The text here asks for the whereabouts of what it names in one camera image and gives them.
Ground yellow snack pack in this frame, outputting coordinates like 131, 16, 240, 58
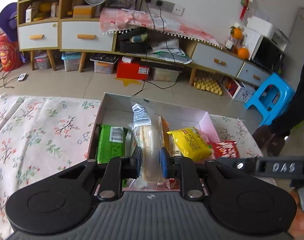
167, 127, 212, 162

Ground wooden shelf cabinet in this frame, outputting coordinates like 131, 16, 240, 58
17, 0, 62, 70

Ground brown slipper foot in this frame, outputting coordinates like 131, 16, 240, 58
252, 125, 286, 157

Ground pink tablecloth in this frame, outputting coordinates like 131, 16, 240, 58
99, 8, 222, 49

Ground orange fruit upper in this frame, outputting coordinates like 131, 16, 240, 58
230, 26, 243, 40

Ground purple hat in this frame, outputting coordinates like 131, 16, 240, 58
0, 2, 18, 42

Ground yellow egg tray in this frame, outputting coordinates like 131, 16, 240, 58
193, 77, 222, 95

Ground floral white cloth mat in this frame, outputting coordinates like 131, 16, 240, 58
0, 94, 278, 239

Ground orange fruit lower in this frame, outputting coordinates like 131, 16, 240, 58
237, 47, 250, 60

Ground pink cardboard box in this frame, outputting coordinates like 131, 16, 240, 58
87, 93, 221, 191

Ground black microwave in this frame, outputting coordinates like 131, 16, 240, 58
251, 36, 285, 73

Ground clear bread pack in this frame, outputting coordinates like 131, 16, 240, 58
131, 96, 170, 191

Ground wooden tv cabinet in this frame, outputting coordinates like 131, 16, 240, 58
60, 17, 270, 87

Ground person's right hand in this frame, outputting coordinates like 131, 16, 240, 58
289, 189, 304, 239

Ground red lantern bag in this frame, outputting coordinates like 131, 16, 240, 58
0, 33, 23, 72

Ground red shoe box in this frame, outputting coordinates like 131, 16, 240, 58
116, 60, 150, 81

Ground orange fruit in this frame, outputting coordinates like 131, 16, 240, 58
237, 47, 250, 60
230, 26, 243, 40

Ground black open case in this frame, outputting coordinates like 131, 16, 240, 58
117, 27, 149, 54

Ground green snack pack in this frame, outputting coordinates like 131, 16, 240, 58
94, 123, 129, 188

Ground white printed carton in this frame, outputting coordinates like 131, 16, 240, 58
220, 76, 256, 103

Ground wall socket strip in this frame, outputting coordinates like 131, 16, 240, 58
145, 0, 184, 16

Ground blue plastic stool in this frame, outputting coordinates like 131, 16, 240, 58
245, 73, 295, 126

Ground clear storage bin blue lid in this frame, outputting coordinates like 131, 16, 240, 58
61, 52, 81, 72

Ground red crinkled snack pack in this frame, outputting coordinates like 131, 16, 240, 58
209, 141, 240, 159

